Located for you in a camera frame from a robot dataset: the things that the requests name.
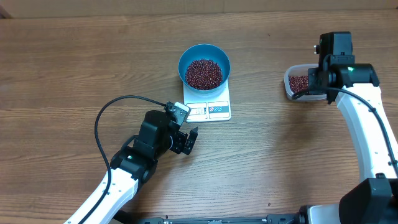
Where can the clear plastic food container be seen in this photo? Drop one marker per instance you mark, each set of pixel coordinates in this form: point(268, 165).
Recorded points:
point(300, 71)

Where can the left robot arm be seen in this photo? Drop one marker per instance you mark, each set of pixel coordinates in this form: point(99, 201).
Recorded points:
point(135, 163)

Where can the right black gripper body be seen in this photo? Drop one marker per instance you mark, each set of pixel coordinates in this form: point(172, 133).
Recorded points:
point(314, 86)

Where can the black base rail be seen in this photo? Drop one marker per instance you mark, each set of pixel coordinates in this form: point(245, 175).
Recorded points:
point(288, 218)

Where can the white digital kitchen scale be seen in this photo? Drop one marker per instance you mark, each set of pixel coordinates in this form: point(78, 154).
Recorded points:
point(208, 106)

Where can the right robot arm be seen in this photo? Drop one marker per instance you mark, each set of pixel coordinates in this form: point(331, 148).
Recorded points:
point(355, 88)

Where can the red adzuki beans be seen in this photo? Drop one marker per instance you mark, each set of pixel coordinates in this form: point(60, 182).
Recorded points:
point(298, 83)

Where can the teal plastic bowl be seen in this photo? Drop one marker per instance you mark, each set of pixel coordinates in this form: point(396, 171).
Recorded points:
point(206, 51)

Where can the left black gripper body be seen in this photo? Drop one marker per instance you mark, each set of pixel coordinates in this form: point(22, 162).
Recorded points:
point(177, 140)

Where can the red beans in bowl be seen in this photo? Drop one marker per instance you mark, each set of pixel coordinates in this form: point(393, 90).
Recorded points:
point(204, 74)

